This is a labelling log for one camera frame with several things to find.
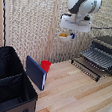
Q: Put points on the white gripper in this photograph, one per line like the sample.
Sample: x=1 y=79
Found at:
x=76 y=25

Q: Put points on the white round bowl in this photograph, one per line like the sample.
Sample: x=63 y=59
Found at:
x=64 y=38

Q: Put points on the white black Franka robot arm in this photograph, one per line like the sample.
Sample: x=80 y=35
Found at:
x=82 y=3

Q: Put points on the grey ribbed oven tray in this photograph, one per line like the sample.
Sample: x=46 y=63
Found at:
x=100 y=59

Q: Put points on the black dish rack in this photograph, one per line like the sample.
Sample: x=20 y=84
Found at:
x=110 y=43

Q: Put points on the red plastic cup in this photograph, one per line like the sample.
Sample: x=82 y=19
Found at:
x=45 y=67

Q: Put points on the woven folding screen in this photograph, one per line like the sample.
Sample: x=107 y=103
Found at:
x=29 y=22

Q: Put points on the dark blue book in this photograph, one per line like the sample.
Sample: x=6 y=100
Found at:
x=34 y=73

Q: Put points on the black fabric storage case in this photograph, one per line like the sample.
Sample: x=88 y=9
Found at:
x=8 y=86

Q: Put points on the metal rack frame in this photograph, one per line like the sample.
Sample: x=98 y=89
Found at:
x=85 y=69

